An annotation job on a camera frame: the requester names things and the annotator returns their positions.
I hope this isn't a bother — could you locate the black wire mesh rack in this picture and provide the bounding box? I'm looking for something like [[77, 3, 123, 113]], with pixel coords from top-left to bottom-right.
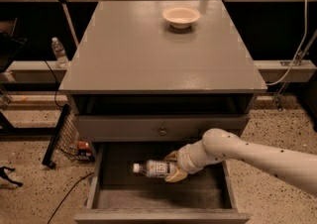
[[42, 104, 94, 168]]

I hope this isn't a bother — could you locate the white paper bowl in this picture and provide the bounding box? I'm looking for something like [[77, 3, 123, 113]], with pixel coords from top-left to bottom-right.
[[162, 7, 201, 29]]

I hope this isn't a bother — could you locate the clear water bottle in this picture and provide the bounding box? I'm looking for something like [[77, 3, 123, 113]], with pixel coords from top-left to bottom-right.
[[52, 37, 69, 68]]

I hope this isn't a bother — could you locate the black floor cable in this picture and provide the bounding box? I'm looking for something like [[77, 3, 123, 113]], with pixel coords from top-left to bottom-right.
[[46, 171, 95, 224]]

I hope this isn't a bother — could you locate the closed grey top drawer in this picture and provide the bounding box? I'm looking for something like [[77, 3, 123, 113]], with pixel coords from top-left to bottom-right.
[[74, 114, 250, 142]]

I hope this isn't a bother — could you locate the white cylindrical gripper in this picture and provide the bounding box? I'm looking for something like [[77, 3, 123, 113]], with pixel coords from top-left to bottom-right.
[[164, 141, 218, 183]]

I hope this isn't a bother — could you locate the white cable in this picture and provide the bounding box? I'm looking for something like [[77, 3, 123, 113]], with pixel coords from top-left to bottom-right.
[[265, 0, 309, 87]]

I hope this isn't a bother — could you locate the plastic tea bottle white cap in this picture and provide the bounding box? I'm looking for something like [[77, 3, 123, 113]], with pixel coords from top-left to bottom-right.
[[132, 159, 179, 179]]

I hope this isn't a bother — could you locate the black object on floor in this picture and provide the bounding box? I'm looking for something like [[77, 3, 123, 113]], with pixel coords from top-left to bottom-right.
[[0, 166, 24, 188]]

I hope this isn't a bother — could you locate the open grey middle drawer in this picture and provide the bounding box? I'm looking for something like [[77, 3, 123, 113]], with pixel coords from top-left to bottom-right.
[[74, 142, 250, 224]]

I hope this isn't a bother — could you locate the grey wooden drawer cabinet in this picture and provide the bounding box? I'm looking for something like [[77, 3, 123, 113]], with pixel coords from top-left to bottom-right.
[[58, 0, 267, 224]]

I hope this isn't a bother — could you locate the round metal drawer knob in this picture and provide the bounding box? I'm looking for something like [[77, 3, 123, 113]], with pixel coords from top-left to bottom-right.
[[158, 127, 167, 136]]

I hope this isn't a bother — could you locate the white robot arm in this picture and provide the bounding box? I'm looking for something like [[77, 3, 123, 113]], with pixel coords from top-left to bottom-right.
[[165, 129, 317, 196]]

